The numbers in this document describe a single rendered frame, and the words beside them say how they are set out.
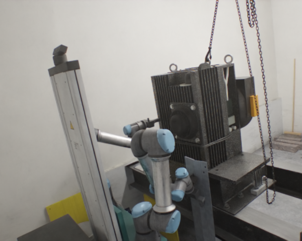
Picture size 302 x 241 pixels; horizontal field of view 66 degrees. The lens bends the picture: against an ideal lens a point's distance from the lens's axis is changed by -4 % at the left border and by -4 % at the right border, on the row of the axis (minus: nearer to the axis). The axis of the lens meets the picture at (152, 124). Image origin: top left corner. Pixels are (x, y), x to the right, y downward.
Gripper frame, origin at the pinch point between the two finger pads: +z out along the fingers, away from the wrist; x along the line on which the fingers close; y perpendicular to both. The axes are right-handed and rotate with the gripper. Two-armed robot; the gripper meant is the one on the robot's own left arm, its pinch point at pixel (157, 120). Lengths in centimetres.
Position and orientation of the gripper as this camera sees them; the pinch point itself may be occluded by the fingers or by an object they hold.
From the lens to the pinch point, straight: 201.0
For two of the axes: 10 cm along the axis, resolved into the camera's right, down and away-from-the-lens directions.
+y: -1.7, -9.6, -2.3
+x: -5.8, -1.0, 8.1
